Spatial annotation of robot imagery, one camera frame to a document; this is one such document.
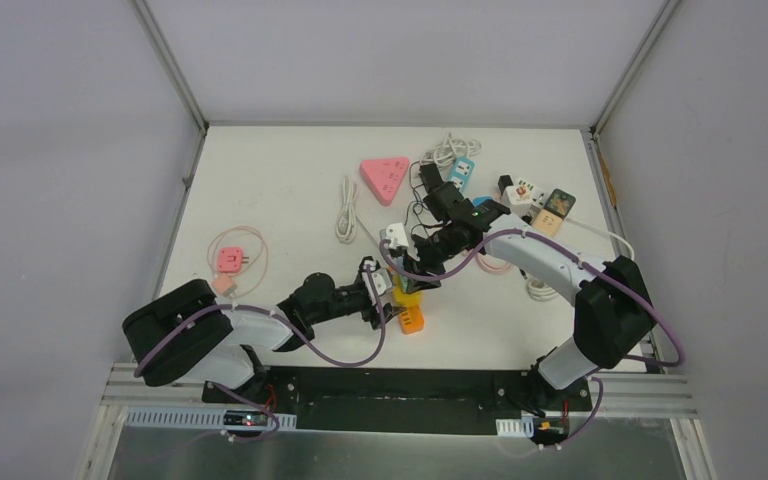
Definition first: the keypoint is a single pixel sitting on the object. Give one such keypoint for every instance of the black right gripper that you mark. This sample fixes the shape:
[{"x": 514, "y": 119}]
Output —
[{"x": 410, "y": 263}]

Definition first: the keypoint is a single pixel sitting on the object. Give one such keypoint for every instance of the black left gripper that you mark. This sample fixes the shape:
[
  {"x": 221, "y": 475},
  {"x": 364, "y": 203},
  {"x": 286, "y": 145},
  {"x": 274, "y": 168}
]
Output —
[{"x": 371, "y": 299}]

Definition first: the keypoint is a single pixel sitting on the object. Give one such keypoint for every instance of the orange power strip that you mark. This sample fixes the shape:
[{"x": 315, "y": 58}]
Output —
[{"x": 411, "y": 320}]

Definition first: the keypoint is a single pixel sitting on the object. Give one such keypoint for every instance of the yellow plug adapter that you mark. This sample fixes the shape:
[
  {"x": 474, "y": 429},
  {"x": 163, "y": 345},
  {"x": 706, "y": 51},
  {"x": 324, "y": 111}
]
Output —
[{"x": 402, "y": 298}]

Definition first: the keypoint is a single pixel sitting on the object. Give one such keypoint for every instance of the black power adapter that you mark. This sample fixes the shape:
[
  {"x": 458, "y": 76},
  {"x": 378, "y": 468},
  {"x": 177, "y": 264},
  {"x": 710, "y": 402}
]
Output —
[{"x": 430, "y": 176}]

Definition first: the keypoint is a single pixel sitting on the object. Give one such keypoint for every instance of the teal power strip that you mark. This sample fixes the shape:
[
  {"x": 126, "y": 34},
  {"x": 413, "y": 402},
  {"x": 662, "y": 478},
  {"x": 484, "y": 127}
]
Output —
[{"x": 461, "y": 172}]

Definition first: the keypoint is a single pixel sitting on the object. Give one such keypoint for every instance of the pink triangular power strip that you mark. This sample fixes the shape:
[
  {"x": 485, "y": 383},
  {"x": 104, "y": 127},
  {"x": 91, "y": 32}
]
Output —
[{"x": 384, "y": 176}]

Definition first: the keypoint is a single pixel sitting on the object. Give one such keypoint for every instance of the pink plug adapter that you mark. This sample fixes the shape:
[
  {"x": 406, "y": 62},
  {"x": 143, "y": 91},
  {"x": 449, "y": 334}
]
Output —
[{"x": 231, "y": 260}]

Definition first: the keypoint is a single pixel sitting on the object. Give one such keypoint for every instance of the pink plug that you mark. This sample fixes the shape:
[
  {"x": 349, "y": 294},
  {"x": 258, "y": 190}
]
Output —
[{"x": 224, "y": 285}]

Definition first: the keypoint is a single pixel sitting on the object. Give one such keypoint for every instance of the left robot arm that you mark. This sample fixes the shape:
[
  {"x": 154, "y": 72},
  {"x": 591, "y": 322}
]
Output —
[{"x": 187, "y": 334}]

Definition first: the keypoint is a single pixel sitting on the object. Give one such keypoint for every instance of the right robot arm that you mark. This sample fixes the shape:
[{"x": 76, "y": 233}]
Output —
[{"x": 612, "y": 310}]

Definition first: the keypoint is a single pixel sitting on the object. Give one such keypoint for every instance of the blue square plug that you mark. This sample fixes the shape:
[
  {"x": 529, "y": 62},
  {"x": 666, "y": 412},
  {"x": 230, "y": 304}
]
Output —
[{"x": 479, "y": 200}]

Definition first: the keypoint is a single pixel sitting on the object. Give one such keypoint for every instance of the small black plug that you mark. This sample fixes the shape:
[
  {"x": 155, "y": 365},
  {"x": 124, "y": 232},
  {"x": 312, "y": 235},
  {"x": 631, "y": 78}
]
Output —
[{"x": 503, "y": 182}]

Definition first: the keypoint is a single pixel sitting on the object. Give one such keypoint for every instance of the white cube socket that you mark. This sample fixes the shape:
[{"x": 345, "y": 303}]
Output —
[{"x": 523, "y": 197}]

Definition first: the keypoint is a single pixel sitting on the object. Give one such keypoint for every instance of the beige plug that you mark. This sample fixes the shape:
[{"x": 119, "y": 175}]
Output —
[{"x": 547, "y": 223}]

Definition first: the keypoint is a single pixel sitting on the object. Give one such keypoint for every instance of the green patterned plug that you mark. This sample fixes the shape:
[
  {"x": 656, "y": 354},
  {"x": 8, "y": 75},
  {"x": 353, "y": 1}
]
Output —
[{"x": 560, "y": 203}]

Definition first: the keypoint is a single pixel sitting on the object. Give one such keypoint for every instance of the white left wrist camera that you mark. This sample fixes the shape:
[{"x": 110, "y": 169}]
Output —
[{"x": 377, "y": 280}]

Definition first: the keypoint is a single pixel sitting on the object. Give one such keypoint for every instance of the pink round cable reel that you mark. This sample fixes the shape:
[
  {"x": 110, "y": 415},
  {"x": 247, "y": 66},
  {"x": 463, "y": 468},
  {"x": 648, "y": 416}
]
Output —
[{"x": 490, "y": 268}]

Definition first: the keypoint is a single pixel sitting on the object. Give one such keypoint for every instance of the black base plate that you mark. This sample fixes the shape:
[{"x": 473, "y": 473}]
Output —
[{"x": 416, "y": 401}]

